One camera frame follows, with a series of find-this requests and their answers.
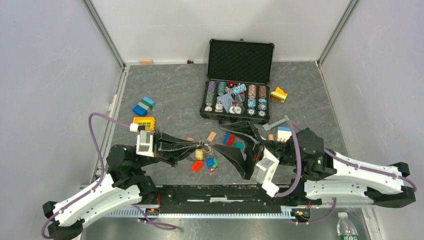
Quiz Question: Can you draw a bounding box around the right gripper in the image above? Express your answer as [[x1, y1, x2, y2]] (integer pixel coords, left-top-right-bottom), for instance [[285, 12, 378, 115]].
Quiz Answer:
[[211, 119, 299, 180]]

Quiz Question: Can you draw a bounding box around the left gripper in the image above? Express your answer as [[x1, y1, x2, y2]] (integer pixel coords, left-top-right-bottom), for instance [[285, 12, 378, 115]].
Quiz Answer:
[[135, 127, 206, 168]]

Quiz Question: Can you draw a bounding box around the yellow key tag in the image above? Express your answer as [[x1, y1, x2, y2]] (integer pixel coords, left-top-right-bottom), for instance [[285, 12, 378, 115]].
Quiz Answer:
[[194, 148, 205, 161]]

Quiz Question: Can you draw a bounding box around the green key tag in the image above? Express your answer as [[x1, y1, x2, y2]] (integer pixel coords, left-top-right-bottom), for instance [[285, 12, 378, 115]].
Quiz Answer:
[[212, 159, 218, 169]]

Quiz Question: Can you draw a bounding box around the blue key tag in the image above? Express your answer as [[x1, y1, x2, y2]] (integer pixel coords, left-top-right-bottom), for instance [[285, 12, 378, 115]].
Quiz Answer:
[[206, 157, 215, 168]]

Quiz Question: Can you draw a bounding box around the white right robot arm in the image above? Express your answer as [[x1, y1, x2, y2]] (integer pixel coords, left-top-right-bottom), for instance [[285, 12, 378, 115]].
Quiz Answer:
[[213, 121, 417, 209]]

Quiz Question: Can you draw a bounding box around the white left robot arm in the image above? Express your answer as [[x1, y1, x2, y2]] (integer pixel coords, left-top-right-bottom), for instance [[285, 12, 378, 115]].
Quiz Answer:
[[42, 130, 202, 240]]

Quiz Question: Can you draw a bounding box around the blue red brick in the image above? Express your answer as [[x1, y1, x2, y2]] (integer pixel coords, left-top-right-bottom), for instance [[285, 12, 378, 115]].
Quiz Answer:
[[222, 132, 235, 147]]

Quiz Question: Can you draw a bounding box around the grey plastic bolt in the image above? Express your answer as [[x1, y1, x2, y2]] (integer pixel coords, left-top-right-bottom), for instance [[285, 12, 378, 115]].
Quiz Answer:
[[261, 115, 290, 132]]

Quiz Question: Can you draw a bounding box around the yellow window brick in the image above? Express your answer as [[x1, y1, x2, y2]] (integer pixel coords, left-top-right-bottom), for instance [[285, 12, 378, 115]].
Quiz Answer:
[[132, 116, 156, 131]]

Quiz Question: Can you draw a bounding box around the orange flat block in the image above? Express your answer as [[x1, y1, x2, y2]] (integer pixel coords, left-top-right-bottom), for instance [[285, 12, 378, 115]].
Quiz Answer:
[[206, 131, 217, 142]]

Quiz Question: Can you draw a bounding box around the blue white brick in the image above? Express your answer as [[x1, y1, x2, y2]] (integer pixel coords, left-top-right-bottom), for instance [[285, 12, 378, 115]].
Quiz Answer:
[[276, 126, 292, 143]]

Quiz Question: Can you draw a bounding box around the blue grey green brick stack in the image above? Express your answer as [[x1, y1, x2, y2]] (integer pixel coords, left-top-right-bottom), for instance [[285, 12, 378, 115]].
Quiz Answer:
[[132, 96, 156, 117]]

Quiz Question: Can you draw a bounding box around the yellow orange brick pile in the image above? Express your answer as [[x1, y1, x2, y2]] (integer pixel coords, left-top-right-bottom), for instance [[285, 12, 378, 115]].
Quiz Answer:
[[270, 87, 288, 103]]

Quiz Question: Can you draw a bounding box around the black poker chip case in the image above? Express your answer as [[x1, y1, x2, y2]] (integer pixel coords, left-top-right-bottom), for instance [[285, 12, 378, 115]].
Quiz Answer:
[[199, 39, 275, 125]]

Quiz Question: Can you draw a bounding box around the wooden block on ledge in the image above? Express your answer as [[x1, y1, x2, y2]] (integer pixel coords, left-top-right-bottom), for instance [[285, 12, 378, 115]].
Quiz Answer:
[[139, 59, 154, 65]]

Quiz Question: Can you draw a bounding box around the plastic water bottle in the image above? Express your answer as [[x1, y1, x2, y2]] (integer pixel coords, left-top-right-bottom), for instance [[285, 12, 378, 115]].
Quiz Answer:
[[337, 212, 359, 240]]

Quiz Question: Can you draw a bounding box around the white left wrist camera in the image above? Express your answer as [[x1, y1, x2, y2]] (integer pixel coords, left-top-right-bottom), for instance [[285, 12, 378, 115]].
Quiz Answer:
[[129, 123, 155, 157]]

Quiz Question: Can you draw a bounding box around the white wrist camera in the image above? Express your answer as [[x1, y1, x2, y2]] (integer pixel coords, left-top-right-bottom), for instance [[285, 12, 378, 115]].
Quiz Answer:
[[129, 123, 155, 157], [252, 158, 279, 198]]

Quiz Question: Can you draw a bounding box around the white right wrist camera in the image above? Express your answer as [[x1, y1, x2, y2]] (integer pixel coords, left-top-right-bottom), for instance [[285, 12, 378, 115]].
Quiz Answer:
[[252, 158, 279, 198]]

